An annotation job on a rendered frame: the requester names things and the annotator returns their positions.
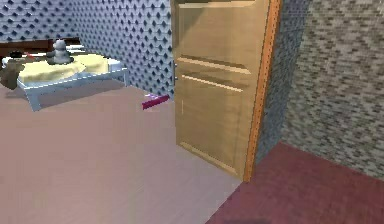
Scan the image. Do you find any brown stuffed toy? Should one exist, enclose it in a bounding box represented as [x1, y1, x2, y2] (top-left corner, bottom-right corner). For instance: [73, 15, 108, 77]
[0, 58, 27, 91]

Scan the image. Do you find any grey teddy bear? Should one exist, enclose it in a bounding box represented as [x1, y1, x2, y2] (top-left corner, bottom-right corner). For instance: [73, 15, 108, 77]
[46, 39, 75, 66]

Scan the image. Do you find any white bed with yellow blanket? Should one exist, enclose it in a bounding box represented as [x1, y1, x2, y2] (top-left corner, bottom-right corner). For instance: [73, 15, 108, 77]
[1, 46, 130, 112]

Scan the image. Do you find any magenta flat bar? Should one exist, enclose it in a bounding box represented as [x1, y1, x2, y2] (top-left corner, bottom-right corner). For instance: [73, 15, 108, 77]
[141, 93, 171, 111]

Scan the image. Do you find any dark brown wooden headboard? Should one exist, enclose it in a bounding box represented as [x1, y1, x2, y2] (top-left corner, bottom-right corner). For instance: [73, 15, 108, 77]
[0, 37, 82, 59]

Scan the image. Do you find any light wooden room door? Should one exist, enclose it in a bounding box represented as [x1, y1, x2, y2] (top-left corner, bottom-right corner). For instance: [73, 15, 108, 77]
[170, 0, 283, 183]

